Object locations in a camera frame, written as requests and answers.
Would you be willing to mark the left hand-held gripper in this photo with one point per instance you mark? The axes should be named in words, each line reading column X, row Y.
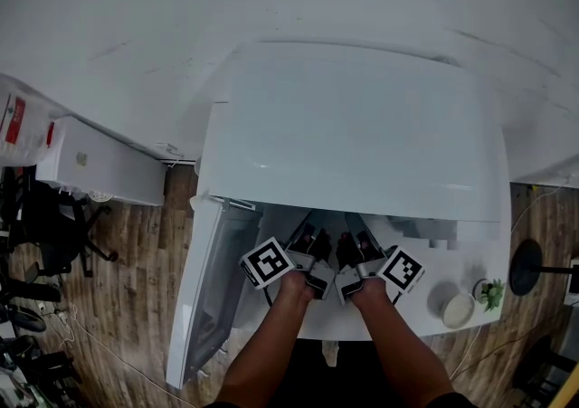
column 267, row 263

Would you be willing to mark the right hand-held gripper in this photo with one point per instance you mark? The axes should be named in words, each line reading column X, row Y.
column 400, row 270

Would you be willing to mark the white water dispenser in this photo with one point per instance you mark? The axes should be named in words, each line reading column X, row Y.
column 104, row 166

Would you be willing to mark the black floor stand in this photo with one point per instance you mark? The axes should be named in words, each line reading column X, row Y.
column 524, row 268

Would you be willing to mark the black office chair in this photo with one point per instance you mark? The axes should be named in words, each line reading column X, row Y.
column 50, row 225

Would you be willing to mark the white microwave oven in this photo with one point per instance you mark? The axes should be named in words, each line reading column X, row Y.
column 353, row 135

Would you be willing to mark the white round bowl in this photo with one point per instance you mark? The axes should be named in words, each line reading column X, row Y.
column 457, row 309

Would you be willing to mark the person's left forearm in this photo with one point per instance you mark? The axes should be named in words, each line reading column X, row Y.
column 271, row 343

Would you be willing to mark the white flat device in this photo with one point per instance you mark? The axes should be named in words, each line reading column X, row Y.
column 573, row 281

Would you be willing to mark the small green potted plant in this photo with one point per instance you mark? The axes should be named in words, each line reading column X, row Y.
column 492, row 294

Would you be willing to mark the white power strip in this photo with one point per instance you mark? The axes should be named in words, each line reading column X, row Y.
column 59, row 314

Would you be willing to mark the clear water bottle red label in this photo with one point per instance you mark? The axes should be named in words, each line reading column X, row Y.
column 22, row 126

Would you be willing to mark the person's black clothing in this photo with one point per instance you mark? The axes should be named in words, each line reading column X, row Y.
column 335, row 379

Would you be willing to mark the person's right forearm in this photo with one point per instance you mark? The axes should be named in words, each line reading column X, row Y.
column 398, row 343

